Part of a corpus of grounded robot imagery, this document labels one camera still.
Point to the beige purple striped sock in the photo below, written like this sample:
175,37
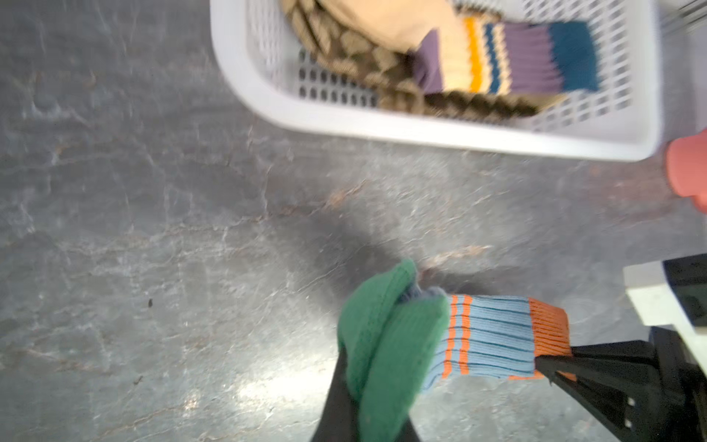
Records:
470,52

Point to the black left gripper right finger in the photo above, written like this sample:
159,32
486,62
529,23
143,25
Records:
408,433

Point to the blue green orange sock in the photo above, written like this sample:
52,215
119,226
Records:
400,340

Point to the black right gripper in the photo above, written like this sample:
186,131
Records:
620,385

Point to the pink watering can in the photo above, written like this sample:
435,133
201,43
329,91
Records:
686,168

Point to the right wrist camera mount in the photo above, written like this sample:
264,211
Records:
672,293

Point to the white plastic perforated basket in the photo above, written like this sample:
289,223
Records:
268,69

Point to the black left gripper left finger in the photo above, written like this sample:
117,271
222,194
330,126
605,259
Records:
338,421

